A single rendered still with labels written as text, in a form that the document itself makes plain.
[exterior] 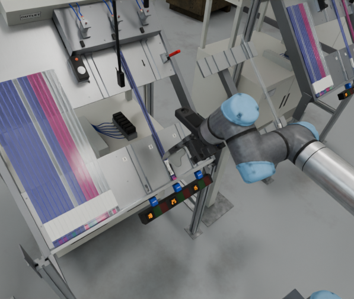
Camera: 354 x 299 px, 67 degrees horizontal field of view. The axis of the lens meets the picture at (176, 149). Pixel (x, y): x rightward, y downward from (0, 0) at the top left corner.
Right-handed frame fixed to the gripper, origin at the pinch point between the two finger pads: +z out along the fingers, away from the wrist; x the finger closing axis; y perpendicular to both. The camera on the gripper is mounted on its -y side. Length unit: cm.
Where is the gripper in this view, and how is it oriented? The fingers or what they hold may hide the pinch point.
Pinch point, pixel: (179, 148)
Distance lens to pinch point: 88.4
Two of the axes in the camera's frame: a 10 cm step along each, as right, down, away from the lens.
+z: -3.6, 3.0, 8.8
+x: 7.9, -4.0, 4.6
